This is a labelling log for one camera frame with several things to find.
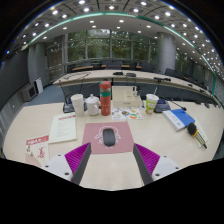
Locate long curved wooden desk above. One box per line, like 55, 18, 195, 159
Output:
53, 69, 221, 105

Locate black gooseneck microphone base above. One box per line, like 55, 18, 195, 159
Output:
59, 72, 91, 114

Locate red and white leaflet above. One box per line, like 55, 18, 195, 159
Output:
24, 134, 50, 168

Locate dark office chairs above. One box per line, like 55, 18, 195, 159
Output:
71, 59, 208, 85

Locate black microphone with orange ring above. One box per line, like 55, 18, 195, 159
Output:
186, 122, 208, 150

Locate black computer mouse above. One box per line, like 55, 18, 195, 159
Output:
102, 127, 117, 148

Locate white paper cup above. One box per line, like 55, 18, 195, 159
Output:
70, 93, 86, 118

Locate pink printed mouse pad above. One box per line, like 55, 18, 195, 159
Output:
81, 121, 135, 155

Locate white printed paper sheet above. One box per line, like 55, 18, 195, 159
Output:
192, 119, 209, 148

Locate blue and white book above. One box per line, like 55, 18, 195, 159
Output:
162, 108, 196, 132

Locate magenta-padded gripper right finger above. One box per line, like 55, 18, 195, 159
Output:
132, 143, 183, 186

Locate colourful sticker sheet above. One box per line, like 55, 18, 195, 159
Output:
110, 106, 144, 121

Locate green-printed paper cup with straw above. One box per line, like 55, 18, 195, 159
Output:
145, 87, 160, 116

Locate white standing panel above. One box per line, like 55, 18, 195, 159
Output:
34, 77, 44, 95

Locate ceiling lights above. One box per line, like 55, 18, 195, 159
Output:
19, 0, 224, 73

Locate grey box appliance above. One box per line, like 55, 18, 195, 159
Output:
20, 83, 38, 103

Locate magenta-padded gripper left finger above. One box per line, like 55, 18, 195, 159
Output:
42, 142, 93, 186

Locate red bottle with green band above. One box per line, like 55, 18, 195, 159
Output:
99, 80, 112, 117

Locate white booklet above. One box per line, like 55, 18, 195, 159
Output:
48, 112, 78, 145

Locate dark conference microphone console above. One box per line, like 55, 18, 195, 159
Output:
153, 99, 187, 114

